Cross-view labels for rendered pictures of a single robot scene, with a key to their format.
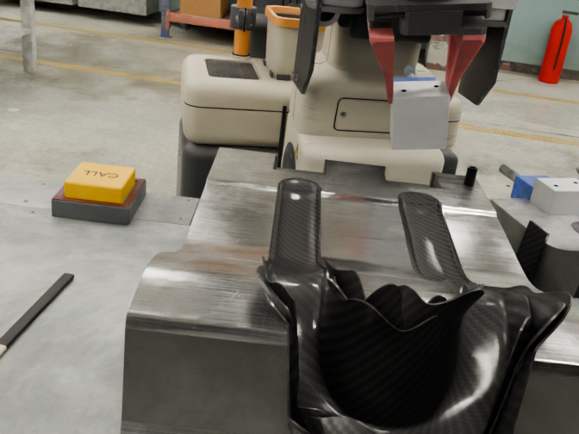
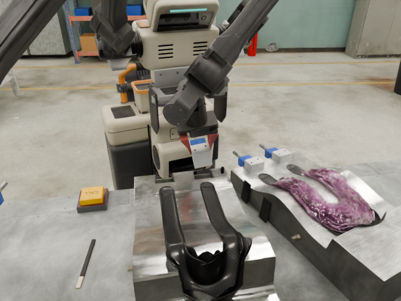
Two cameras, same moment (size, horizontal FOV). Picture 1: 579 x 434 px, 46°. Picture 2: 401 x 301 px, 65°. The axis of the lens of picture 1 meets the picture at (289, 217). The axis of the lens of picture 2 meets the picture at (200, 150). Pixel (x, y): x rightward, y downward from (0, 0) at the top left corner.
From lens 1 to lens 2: 28 cm
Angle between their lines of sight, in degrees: 10
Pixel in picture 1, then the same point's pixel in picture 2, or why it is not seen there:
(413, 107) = (199, 155)
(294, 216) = (167, 204)
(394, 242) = (201, 208)
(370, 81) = not seen: hidden behind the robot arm
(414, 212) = (206, 190)
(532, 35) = not seen: hidden behind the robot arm
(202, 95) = (113, 128)
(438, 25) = (202, 133)
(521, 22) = not seen: hidden behind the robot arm
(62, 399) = (108, 291)
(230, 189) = (143, 198)
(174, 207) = (120, 196)
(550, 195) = (250, 166)
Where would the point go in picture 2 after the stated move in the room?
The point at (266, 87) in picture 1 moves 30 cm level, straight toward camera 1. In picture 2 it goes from (139, 119) to (144, 151)
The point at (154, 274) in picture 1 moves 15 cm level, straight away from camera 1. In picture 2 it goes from (135, 260) to (121, 209)
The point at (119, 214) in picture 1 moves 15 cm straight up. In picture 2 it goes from (102, 207) to (93, 162)
